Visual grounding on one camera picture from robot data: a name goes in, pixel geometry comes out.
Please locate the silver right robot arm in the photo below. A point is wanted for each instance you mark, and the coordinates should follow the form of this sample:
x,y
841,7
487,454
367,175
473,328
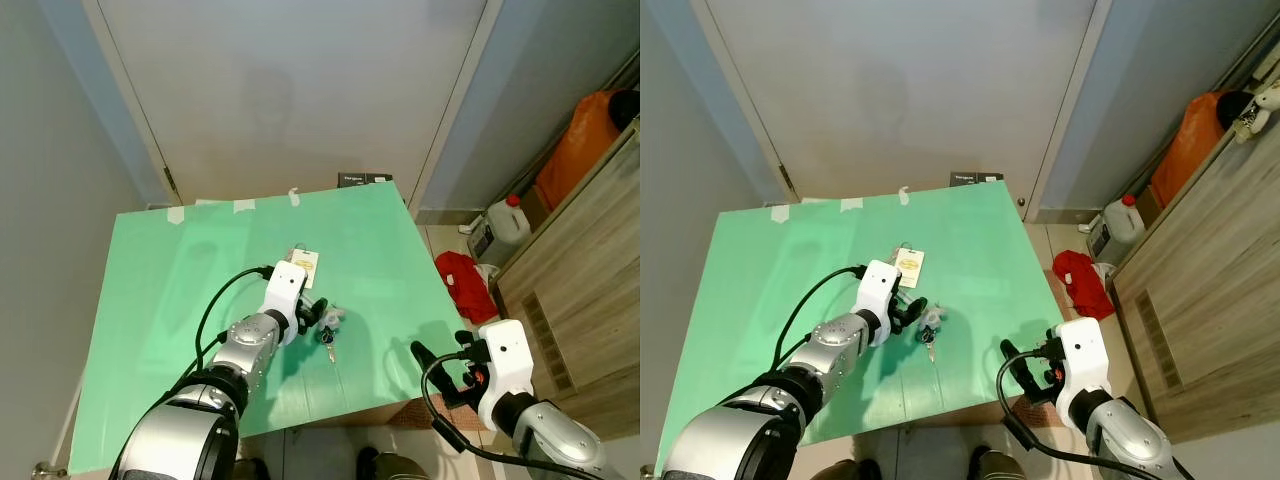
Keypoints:
x,y
560,445
1135,445

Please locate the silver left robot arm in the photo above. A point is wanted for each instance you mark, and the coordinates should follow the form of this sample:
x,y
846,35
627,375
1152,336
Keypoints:
x,y
830,350
240,350

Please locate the brown rug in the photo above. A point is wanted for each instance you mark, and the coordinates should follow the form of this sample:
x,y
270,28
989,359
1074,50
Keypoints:
x,y
440,415

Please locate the white card tag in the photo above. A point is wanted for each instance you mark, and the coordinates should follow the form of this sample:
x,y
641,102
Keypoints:
x,y
910,266
303,268

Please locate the red cloth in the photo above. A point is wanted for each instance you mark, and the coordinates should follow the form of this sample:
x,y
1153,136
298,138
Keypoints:
x,y
1083,283
465,285

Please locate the cabinet vent grille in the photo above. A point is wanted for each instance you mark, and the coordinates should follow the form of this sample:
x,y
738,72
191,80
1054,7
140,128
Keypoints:
x,y
1160,340
548,340

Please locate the black robot right foot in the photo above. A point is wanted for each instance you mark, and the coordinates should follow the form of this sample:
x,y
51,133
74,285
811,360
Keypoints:
x,y
367,462

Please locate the black robot foot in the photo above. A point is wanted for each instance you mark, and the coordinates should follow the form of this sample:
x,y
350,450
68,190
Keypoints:
x,y
865,470
367,462

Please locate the grey plastic container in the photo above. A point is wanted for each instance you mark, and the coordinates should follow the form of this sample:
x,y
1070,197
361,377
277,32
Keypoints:
x,y
480,240
1097,235

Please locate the black printed box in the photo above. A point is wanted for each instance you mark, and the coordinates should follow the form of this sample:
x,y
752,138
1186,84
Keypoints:
x,y
977,179
365,180

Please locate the wooden cabinet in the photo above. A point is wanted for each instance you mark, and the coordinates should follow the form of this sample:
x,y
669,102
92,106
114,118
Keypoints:
x,y
590,300
1220,300

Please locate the black robot left foot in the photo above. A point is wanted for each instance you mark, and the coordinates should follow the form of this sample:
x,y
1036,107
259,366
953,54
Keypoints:
x,y
865,470

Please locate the white jug with red cap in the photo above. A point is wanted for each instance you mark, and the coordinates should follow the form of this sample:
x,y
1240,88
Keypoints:
x,y
1125,222
510,225

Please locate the green table cover sheet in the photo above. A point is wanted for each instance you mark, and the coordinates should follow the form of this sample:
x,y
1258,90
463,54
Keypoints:
x,y
150,330
730,330

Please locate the metal door hinge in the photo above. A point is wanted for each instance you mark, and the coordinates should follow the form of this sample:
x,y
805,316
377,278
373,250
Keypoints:
x,y
171,180
786,180

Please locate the orange bag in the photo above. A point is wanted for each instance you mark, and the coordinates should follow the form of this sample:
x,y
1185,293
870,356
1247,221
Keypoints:
x,y
1190,150
575,150

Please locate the white plush toy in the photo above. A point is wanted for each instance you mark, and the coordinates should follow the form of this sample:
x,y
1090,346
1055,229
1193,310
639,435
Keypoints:
x,y
1262,110

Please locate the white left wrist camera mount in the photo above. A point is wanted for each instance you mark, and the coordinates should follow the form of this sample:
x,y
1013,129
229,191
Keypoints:
x,y
880,290
285,290

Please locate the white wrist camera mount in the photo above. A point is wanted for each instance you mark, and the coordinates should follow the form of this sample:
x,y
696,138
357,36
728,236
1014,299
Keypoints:
x,y
503,370
880,290
285,290
1083,365

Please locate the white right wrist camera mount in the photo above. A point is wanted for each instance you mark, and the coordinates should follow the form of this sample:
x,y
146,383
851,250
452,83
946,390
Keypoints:
x,y
1083,365
503,370

